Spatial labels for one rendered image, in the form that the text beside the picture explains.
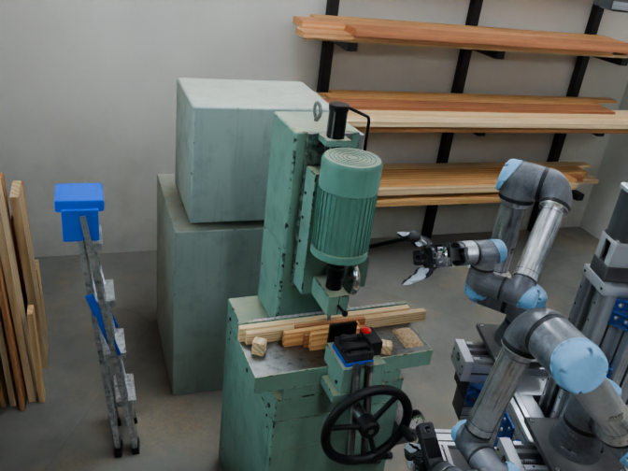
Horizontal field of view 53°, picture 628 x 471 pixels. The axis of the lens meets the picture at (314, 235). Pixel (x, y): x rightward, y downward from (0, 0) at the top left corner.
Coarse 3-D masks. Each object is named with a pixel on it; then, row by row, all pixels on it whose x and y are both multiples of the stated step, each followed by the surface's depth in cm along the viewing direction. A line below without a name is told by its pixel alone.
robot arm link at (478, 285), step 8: (472, 272) 194; (480, 272) 193; (488, 272) 192; (472, 280) 195; (480, 280) 194; (488, 280) 193; (496, 280) 192; (464, 288) 199; (472, 288) 196; (480, 288) 194; (488, 288) 193; (496, 288) 192; (472, 296) 197; (480, 296) 196; (496, 296) 193
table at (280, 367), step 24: (384, 336) 207; (240, 360) 196; (264, 360) 190; (288, 360) 191; (312, 360) 192; (384, 360) 198; (408, 360) 202; (264, 384) 184; (288, 384) 188; (384, 384) 190
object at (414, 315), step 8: (392, 312) 214; (400, 312) 214; (408, 312) 215; (416, 312) 216; (424, 312) 217; (368, 320) 209; (376, 320) 210; (384, 320) 212; (392, 320) 213; (400, 320) 214; (408, 320) 216; (416, 320) 217; (272, 328) 198; (280, 328) 198; (288, 328) 199; (248, 336) 194; (264, 336) 196; (272, 336) 197; (280, 336) 199; (248, 344) 195
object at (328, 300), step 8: (320, 280) 202; (312, 288) 206; (320, 288) 200; (320, 296) 200; (328, 296) 194; (336, 296) 194; (344, 296) 195; (320, 304) 201; (328, 304) 194; (336, 304) 196; (344, 304) 197; (328, 312) 196; (336, 312) 197
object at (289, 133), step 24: (288, 120) 200; (312, 120) 203; (288, 144) 196; (288, 168) 197; (288, 192) 199; (264, 216) 223; (288, 216) 202; (264, 240) 224; (288, 240) 206; (264, 264) 226; (288, 264) 210; (264, 288) 229; (288, 288) 215; (288, 312) 220
